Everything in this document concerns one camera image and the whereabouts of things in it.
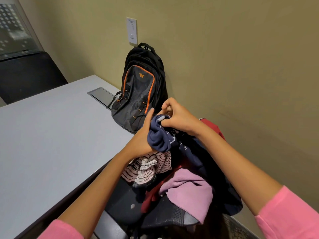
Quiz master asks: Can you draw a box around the navy blue hoodie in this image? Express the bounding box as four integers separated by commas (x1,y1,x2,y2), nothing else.
147,114,244,216

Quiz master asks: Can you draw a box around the person's left hand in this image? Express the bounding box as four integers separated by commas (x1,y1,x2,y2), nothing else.
122,108,160,160

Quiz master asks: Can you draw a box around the striped knit top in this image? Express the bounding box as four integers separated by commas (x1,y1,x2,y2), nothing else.
121,151,173,188

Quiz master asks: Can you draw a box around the red garment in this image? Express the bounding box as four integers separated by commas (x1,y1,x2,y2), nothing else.
141,118,226,214

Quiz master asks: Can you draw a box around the black orange backpack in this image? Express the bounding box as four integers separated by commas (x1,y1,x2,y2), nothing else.
106,42,169,134

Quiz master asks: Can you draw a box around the person's left forearm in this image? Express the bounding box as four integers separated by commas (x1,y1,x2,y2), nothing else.
57,149,133,239

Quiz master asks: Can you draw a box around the person's right pink sleeve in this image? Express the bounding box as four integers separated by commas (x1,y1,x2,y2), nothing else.
255,185,319,239

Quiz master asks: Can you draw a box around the person's left pink sleeve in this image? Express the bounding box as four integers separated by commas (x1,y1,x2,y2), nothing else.
37,219,85,239

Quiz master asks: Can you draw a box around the mauve striped t-shirt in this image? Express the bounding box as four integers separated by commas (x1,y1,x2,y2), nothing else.
159,168,214,225

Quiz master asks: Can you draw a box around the grey table cable hatch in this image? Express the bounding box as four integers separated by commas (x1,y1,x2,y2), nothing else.
87,87,121,110

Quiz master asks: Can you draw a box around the black mesh office chair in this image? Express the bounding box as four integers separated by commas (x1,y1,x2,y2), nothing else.
0,51,68,105

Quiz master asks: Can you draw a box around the white wall switch panel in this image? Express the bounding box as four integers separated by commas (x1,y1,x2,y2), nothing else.
126,17,138,45

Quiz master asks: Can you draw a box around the person's right hand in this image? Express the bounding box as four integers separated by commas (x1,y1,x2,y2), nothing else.
161,97,203,137

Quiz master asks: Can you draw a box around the person's right forearm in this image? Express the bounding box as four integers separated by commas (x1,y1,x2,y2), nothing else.
194,121,283,217

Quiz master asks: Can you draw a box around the person's pink sleeve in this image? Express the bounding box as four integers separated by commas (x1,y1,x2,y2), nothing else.
255,185,319,239
37,219,85,239

